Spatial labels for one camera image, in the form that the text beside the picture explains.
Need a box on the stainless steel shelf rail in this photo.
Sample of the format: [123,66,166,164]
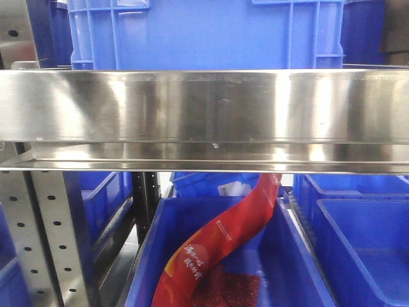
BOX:
[1,69,408,174]

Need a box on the blue bin lower centre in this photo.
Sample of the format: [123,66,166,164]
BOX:
[125,196,336,306]

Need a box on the blue bin rear centre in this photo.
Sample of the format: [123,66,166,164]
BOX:
[170,171,260,198]

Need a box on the red printed plastic bag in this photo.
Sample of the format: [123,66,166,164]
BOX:
[151,173,282,306]

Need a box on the large blue crate upper shelf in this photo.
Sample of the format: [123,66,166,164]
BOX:
[67,1,344,70]

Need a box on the blue bin lower left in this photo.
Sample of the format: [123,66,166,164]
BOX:
[77,171,134,247]

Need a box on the dark red mesh pad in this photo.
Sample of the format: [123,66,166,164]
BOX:
[190,265,260,307]

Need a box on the perforated steel shelf upright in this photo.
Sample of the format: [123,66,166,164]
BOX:
[1,171,101,306]

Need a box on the blue bin lower right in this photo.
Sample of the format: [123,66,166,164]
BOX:
[293,174,408,306]

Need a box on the blue bin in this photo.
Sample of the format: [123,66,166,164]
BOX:
[170,171,260,198]
[293,174,408,306]
[77,171,134,247]
[125,196,336,306]

